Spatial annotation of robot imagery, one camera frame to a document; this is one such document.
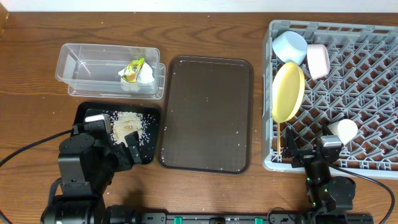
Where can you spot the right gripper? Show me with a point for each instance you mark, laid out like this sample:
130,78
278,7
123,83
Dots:
304,156

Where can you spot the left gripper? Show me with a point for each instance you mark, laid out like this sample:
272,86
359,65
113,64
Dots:
120,153

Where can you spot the pile of rice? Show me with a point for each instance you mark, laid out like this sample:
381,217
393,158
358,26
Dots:
124,123

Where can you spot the small white cup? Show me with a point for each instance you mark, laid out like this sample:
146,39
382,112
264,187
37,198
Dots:
345,129

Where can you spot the yellow round plate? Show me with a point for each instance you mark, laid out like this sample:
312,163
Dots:
288,89

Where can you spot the white tissue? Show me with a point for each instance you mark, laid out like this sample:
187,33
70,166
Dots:
143,79

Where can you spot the green snack wrapper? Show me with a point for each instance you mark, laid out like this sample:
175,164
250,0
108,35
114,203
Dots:
131,71

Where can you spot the white bowl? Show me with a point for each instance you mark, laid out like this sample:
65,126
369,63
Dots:
318,61

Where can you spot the light blue bowl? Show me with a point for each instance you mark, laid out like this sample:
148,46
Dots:
290,47

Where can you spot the wooden chopstick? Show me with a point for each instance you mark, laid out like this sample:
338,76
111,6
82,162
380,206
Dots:
279,147

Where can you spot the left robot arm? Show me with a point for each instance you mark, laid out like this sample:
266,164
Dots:
88,161

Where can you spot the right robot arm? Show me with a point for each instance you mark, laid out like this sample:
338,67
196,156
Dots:
331,197

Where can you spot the grey plastic dishwasher rack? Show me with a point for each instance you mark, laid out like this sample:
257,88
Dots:
361,86

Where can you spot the black plastic tray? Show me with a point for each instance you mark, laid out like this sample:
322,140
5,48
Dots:
150,121

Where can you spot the dark brown serving tray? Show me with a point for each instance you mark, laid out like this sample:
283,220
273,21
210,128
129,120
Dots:
207,124

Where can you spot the clear plastic bin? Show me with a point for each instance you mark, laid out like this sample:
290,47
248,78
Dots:
91,70

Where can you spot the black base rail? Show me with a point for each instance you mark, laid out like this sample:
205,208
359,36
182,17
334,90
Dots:
272,218

